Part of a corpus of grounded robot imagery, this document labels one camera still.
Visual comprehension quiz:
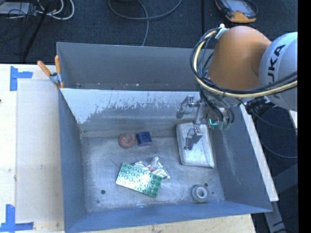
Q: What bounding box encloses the grey tape roll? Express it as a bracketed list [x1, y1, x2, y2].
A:
[191, 184, 210, 203]

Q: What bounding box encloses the red-brown round toy food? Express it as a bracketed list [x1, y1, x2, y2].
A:
[118, 132, 136, 150]

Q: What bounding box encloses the pale wood board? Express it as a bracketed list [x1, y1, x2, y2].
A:
[15, 78, 65, 225]

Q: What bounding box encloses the green studded flat plate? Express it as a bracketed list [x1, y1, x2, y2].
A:
[115, 162, 163, 199]

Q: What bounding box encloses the grey metal bin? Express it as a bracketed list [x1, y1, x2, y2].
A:
[55, 42, 279, 233]

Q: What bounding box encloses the crumpled silver foil wrapper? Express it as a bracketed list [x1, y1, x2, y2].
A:
[132, 156, 171, 181]

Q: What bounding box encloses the white rectangular sponge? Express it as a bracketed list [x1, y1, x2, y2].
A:
[176, 123, 215, 169]

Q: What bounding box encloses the dark blue small block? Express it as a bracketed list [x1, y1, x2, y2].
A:
[136, 131, 153, 147]

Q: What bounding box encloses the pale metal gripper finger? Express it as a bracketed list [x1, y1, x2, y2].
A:
[183, 125, 205, 151]
[176, 95, 196, 119]

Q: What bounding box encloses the black cylinder on white bracket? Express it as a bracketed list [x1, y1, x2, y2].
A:
[239, 96, 269, 115]

